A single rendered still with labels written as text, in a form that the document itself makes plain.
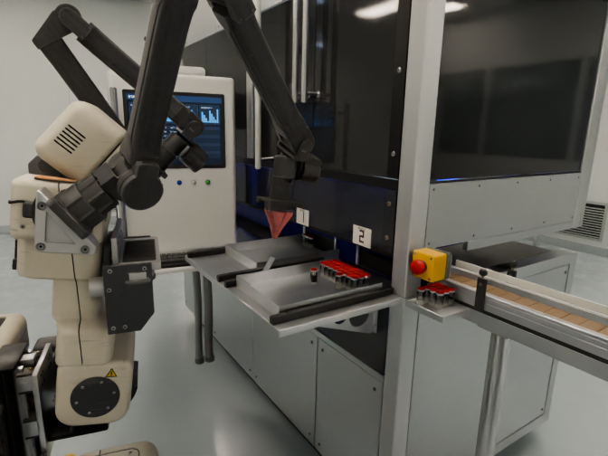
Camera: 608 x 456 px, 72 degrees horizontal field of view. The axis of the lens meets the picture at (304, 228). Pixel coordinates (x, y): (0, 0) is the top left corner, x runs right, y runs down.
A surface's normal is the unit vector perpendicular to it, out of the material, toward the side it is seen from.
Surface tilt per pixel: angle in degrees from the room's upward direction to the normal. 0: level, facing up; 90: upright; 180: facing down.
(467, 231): 90
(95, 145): 90
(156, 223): 90
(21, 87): 90
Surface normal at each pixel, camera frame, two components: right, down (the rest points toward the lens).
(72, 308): 0.34, 0.22
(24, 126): 0.55, 0.20
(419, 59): -0.84, 0.11
